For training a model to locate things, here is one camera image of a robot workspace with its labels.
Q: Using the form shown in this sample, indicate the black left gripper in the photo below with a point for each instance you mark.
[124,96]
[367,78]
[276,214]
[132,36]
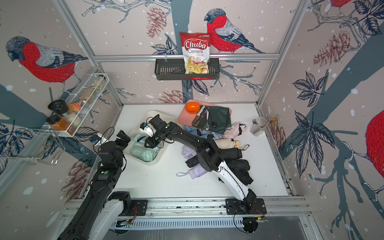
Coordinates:
[126,139]

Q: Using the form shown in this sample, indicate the cream plastic storage box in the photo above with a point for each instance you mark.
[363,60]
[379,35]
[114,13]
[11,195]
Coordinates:
[144,128]

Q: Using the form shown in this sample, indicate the Chuba cassava chips bag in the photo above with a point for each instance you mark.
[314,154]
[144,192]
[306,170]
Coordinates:
[196,52]

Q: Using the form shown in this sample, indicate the black lid spice jar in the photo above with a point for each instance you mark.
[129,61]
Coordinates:
[59,107]

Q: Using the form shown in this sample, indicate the black folded umbrella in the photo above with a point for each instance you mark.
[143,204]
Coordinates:
[238,165]
[231,154]
[243,176]

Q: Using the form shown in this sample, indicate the metal spoon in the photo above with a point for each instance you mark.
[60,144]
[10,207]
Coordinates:
[207,126]

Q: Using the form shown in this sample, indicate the amber jar black lid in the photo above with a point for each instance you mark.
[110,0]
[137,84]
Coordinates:
[58,123]

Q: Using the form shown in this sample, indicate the lilac folded umbrella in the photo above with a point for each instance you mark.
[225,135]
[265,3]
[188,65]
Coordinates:
[195,172]
[188,153]

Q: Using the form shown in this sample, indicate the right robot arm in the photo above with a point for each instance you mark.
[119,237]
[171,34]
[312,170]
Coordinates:
[209,155]

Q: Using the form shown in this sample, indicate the light blue folded umbrella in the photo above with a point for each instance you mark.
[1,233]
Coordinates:
[203,133]

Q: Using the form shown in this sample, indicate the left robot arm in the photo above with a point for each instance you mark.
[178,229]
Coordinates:
[102,204]

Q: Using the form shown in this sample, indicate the white wire spice rack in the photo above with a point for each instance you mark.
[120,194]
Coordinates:
[81,102]

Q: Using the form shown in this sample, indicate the beige folded umbrella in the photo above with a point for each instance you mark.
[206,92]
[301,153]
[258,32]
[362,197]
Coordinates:
[230,144]

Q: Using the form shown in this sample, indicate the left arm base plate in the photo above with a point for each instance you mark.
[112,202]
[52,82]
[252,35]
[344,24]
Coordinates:
[138,208]

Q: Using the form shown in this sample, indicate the orange plastic bowl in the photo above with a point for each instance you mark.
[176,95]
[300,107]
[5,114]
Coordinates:
[192,108]

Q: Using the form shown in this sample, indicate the black wire wall basket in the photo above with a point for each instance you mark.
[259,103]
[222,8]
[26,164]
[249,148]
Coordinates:
[174,70]

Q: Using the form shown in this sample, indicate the mint green umbrella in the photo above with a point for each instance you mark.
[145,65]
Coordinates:
[140,139]
[144,154]

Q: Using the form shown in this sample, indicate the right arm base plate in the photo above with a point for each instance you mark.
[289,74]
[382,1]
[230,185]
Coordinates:
[236,207]

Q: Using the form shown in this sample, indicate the dark green cloth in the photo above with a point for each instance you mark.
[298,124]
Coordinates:
[200,121]

